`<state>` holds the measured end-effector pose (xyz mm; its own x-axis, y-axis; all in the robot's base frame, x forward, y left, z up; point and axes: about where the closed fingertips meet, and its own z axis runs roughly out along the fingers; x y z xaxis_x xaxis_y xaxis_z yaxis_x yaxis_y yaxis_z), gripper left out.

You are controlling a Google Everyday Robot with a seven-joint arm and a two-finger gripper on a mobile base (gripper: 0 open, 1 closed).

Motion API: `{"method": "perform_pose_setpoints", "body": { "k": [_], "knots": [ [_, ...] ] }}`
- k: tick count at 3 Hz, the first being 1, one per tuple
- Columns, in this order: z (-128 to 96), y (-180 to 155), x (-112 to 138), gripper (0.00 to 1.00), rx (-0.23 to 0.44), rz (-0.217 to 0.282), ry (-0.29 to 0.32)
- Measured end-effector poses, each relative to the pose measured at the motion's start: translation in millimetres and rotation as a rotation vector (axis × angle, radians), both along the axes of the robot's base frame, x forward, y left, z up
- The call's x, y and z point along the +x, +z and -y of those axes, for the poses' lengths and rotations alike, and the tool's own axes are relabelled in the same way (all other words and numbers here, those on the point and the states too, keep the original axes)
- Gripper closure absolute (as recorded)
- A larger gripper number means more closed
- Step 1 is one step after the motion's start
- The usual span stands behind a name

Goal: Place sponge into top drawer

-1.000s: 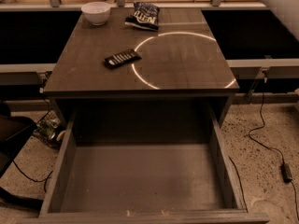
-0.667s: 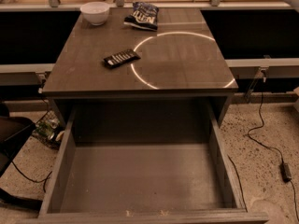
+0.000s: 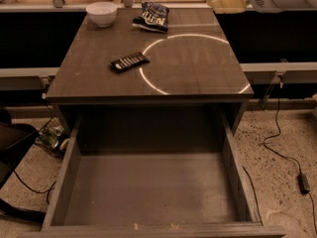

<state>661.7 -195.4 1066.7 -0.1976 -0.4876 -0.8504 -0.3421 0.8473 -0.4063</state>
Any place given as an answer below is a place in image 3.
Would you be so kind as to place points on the wire basket with cans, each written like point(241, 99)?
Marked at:
point(53, 139)

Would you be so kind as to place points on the open grey top drawer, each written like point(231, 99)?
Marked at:
point(166, 176)

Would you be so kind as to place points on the black power adapter with cable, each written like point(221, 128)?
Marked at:
point(302, 178)

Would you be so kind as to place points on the white bowl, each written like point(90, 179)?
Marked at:
point(103, 14)

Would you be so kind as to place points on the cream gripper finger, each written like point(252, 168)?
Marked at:
point(228, 6)

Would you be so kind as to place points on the blue chip bag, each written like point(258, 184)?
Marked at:
point(153, 18)

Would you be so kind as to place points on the black chair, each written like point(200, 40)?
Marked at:
point(16, 139)

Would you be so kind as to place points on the black chocolate bar wrapper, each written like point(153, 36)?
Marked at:
point(127, 62)

